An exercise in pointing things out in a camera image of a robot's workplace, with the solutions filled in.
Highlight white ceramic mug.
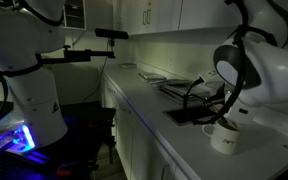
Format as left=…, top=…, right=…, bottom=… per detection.
left=201, top=117, right=242, bottom=156

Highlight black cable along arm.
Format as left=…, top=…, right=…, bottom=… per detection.
left=182, top=0, right=252, bottom=126

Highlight stack of flat trays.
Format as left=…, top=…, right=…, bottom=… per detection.
left=157, top=78, right=213, bottom=103

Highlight thin black camera cable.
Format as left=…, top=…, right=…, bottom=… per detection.
left=82, top=39, right=113, bottom=104

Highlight black stereo camera bar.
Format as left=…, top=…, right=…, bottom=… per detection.
left=94, top=27, right=130, bottom=41

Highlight white lower counter cabinets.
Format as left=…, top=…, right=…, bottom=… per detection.
left=101, top=73, right=189, bottom=180

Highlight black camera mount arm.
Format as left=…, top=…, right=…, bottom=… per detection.
left=37, top=44, right=117, bottom=66

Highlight white upper wall cabinets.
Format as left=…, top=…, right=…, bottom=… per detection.
left=113, top=0, right=248, bottom=36

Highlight red clamp handle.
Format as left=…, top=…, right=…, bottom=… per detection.
left=55, top=168, right=74, bottom=178

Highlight framed wall window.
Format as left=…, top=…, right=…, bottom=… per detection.
left=61, top=0, right=87, bottom=31

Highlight black robot cart table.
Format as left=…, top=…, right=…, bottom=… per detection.
left=0, top=90, right=118, bottom=180

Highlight blue lit base plate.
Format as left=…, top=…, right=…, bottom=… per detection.
left=0, top=122, right=38, bottom=156

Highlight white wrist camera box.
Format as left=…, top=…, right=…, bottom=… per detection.
left=197, top=69, right=226, bottom=88

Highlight small flat grey box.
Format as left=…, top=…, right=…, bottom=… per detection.
left=118, top=62, right=137, bottom=70

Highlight dark flat tray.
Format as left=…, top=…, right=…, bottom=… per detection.
left=163, top=103, right=226, bottom=127

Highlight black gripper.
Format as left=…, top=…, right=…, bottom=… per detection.
left=213, top=83, right=239, bottom=130

